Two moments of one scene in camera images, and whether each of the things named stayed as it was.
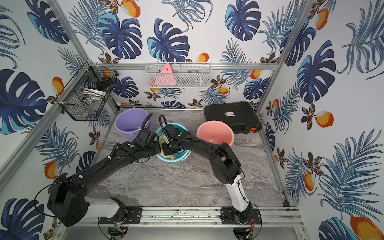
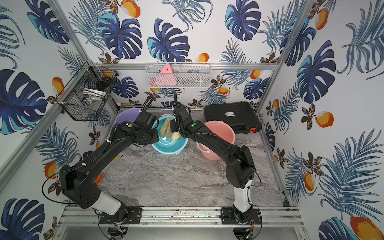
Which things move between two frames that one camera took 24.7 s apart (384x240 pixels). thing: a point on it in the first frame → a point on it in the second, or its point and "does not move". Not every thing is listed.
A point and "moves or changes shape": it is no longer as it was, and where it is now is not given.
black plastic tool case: [240, 115] does not move
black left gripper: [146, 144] → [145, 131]
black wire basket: [85, 96] does not move
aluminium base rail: [273, 217] does not move
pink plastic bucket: [216, 132] does not move
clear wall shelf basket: [178, 74] does not move
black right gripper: [165, 151] → [174, 129]
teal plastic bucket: [179, 157] moves or changes shape
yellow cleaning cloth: [162, 139] moves or changes shape
